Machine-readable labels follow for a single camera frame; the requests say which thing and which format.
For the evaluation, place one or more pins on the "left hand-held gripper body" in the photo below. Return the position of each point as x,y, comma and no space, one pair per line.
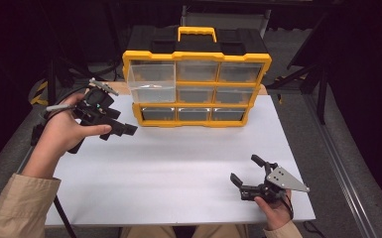
94,105

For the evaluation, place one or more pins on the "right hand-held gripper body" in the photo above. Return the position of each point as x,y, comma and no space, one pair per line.
274,186

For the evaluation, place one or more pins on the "clear plastic drawer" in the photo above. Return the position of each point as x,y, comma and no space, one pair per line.
152,94

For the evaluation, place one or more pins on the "yellow black storage organizer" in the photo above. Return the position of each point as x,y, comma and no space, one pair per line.
195,56

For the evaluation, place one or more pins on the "person's right hand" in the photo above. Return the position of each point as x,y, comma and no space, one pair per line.
276,213

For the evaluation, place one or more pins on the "person's left hand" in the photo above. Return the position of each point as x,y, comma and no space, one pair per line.
59,135

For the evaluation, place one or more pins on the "black metal stand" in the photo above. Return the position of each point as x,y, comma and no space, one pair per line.
50,76
321,99

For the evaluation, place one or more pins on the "yellow black floor tape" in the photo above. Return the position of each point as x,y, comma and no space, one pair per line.
39,95

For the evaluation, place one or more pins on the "set of small organizer drawers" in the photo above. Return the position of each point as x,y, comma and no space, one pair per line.
238,72

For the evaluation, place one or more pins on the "person's beige trousers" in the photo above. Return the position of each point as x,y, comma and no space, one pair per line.
145,233

